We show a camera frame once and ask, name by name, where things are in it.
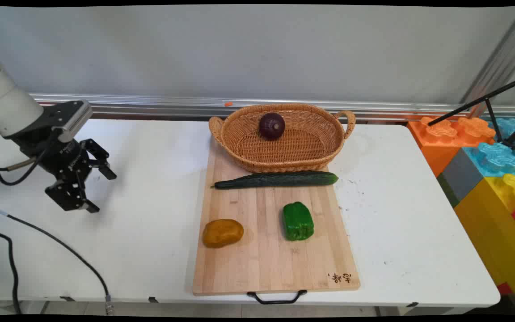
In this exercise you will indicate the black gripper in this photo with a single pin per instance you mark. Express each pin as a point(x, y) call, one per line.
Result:
point(60, 158)

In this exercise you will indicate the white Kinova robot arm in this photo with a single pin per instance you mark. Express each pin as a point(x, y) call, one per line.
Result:
point(6, 103)

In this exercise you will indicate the brown potato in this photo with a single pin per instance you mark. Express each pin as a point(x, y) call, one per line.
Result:
point(222, 233)

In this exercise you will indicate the purple red onion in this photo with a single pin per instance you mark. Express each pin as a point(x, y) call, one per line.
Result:
point(272, 126)

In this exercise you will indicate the long green cucumber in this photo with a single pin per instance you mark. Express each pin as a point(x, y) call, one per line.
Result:
point(280, 179)

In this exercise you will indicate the wooden cutting board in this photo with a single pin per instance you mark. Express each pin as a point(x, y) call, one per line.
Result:
point(273, 232)

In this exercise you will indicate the woven wicker basket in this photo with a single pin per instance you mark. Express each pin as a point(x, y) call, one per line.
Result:
point(281, 138)

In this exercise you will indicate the green bell pepper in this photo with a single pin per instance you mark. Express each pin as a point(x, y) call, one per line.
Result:
point(298, 221)

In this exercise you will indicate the orange giant toy brick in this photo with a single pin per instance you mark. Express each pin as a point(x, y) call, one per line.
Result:
point(445, 141)

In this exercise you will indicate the grey giant toy brick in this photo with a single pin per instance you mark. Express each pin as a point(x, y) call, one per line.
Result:
point(461, 176)

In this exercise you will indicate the black tripod stand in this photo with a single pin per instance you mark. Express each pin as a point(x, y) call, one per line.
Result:
point(492, 112)

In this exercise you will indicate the blue giant toy brick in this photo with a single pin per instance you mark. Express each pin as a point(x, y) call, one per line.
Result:
point(499, 152)

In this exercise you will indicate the yellow giant toy brick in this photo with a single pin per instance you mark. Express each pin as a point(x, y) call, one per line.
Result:
point(499, 223)

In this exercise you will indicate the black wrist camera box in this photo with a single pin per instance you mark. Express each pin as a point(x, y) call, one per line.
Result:
point(63, 117)

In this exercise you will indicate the aluminium wall rail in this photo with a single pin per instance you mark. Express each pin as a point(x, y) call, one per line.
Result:
point(284, 107)

